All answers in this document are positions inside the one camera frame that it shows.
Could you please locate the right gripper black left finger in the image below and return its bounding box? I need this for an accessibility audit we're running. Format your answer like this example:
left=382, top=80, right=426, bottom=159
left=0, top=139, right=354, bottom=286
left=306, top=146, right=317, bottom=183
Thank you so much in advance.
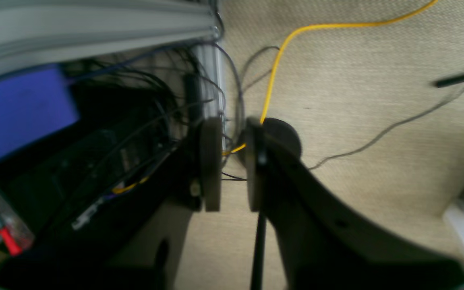
left=0, top=118, right=222, bottom=290

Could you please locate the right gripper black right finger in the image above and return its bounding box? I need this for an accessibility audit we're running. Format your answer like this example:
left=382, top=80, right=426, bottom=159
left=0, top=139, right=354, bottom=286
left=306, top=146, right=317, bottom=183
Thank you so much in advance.
left=261, top=139, right=464, bottom=290

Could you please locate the black computer tower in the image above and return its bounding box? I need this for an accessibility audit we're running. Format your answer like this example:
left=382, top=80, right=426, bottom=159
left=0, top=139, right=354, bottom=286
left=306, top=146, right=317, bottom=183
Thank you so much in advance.
left=0, top=83, right=180, bottom=248

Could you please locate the black power brick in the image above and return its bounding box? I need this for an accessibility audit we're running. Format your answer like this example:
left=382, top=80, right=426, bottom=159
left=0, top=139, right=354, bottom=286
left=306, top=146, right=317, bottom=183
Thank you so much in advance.
left=182, top=74, right=203, bottom=127

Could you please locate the blue box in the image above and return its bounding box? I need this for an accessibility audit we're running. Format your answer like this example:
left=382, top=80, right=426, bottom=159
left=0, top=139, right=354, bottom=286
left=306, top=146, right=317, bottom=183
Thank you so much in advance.
left=0, top=64, right=79, bottom=160

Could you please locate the black rod on floor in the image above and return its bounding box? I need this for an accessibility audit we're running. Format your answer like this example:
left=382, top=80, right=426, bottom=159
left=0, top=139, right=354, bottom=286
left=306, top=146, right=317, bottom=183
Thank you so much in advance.
left=433, top=74, right=464, bottom=88

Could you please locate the thin black floor cable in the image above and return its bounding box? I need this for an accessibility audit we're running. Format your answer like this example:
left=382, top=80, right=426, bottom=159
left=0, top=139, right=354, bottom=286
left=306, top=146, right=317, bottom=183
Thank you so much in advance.
left=309, top=81, right=464, bottom=170

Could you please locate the aluminium frame rail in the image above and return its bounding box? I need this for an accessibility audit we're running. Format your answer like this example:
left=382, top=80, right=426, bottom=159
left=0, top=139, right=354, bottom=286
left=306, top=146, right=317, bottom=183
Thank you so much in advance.
left=191, top=42, right=227, bottom=150

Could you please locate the yellow cable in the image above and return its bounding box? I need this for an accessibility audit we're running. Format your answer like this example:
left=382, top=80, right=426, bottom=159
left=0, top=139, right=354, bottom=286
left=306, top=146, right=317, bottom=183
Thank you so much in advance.
left=111, top=0, right=438, bottom=194

